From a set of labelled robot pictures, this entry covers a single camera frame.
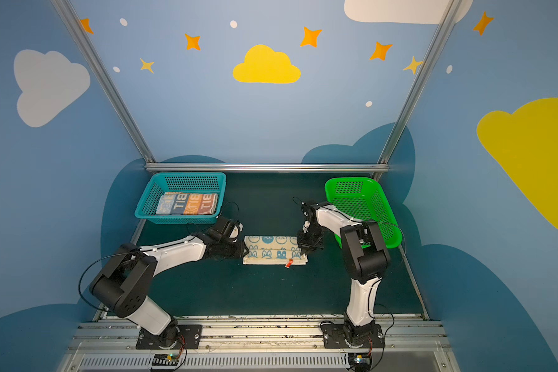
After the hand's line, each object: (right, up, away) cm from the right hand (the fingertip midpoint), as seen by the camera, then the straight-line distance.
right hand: (304, 250), depth 93 cm
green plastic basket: (+31, +21, +21) cm, 43 cm away
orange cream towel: (-53, +18, +12) cm, 57 cm away
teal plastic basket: (-59, +29, +19) cm, 68 cm away
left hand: (-24, 0, 0) cm, 24 cm away
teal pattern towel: (-13, 0, +1) cm, 13 cm away
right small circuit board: (+17, -31, -19) cm, 40 cm away
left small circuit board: (-46, -31, -20) cm, 59 cm away
